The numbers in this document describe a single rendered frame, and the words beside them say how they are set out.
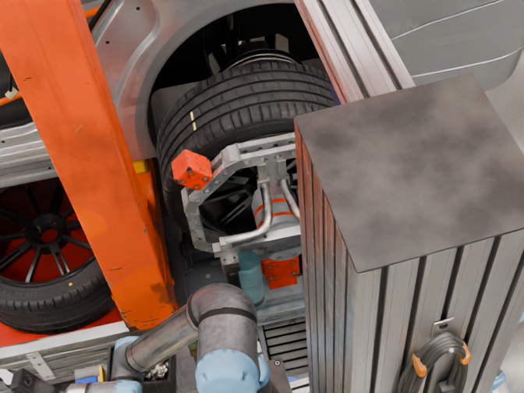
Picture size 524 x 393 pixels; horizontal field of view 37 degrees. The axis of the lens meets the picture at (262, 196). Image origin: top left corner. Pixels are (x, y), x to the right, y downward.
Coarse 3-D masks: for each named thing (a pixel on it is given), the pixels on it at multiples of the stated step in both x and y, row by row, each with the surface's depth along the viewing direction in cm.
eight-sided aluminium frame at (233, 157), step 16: (240, 144) 218; (256, 144) 217; (272, 144) 219; (288, 144) 220; (224, 160) 217; (240, 160) 214; (256, 160) 216; (272, 160) 217; (224, 176) 219; (192, 192) 227; (208, 192) 223; (192, 208) 227; (192, 224) 234; (192, 240) 242; (208, 240) 244
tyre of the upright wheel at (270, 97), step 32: (256, 64) 228; (288, 64) 231; (192, 96) 230; (224, 96) 223; (256, 96) 221; (288, 96) 221; (320, 96) 228; (160, 128) 241; (192, 128) 224; (224, 128) 217; (256, 128) 218; (288, 128) 221; (160, 160) 240
